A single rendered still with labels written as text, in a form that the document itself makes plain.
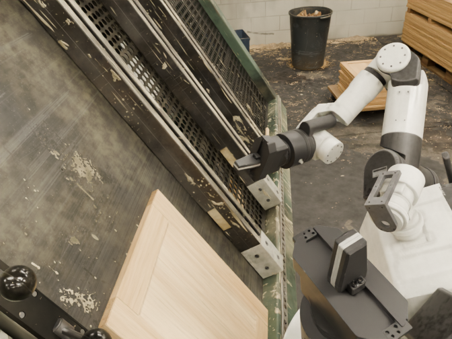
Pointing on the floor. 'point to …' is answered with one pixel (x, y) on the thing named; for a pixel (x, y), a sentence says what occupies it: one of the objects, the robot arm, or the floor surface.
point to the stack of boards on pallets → (430, 34)
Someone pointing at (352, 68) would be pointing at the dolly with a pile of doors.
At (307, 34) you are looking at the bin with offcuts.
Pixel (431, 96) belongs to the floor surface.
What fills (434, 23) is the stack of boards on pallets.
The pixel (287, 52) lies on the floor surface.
